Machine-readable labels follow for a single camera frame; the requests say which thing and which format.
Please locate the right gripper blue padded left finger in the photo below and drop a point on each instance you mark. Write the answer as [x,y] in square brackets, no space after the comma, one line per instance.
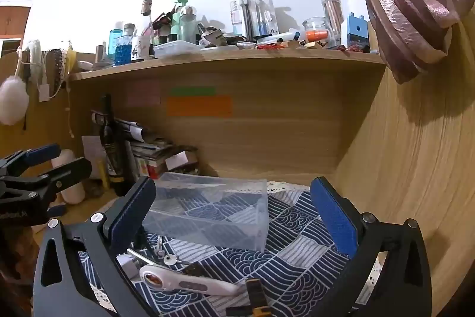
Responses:
[125,217]

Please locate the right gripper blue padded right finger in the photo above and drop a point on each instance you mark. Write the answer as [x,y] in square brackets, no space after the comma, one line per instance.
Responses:
[339,216]

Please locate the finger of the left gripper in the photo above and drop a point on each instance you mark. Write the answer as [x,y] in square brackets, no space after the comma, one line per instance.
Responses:
[48,185]
[18,162]

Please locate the silver metal rod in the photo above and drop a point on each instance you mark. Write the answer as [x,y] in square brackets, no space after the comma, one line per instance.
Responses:
[141,257]

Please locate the white rotary cutter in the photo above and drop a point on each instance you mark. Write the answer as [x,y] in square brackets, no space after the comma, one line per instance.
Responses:
[162,279]

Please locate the black yellow utility knife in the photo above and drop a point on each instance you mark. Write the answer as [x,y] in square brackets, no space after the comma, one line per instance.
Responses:
[258,306]

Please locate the white plug adapter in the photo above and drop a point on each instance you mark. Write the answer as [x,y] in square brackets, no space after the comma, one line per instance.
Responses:
[128,264]

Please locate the white paper roll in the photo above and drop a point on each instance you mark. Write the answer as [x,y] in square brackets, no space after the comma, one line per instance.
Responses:
[73,191]

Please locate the blue white patterned tablecloth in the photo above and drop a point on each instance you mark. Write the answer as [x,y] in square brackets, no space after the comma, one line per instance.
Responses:
[298,266]

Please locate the small silver key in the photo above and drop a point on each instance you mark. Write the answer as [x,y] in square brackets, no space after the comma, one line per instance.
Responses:
[172,260]

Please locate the stack of magazines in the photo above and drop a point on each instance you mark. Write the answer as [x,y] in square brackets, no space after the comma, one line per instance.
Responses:
[147,152]

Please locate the dark wine bottle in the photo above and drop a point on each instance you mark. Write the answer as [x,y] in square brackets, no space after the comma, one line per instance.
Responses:
[115,148]

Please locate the small white box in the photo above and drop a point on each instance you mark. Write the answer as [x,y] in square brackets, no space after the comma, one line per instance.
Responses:
[181,159]

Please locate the clear plastic storage box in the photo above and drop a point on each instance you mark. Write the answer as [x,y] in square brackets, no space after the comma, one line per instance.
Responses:
[227,213]

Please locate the pink sticky note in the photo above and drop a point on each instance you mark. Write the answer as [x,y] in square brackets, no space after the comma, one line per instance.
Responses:
[144,93]

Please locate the green sticky note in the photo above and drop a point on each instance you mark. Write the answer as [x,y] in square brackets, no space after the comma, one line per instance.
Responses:
[193,91]

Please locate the orange sticky note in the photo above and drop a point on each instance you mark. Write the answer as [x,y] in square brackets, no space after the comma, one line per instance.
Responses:
[200,106]

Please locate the clear flat tray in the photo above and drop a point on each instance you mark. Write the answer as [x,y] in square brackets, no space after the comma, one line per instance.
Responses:
[175,48]

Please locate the mint green bottle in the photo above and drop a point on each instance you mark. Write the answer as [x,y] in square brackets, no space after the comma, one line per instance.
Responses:
[176,17]

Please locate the blue cardboard box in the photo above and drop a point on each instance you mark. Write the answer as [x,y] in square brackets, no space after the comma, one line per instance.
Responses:
[356,31]

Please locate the clear glass jar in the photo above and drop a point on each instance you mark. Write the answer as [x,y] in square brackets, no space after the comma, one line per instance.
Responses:
[318,30]

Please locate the tall clear canister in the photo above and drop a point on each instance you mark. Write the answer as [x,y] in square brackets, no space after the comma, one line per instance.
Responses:
[333,12]

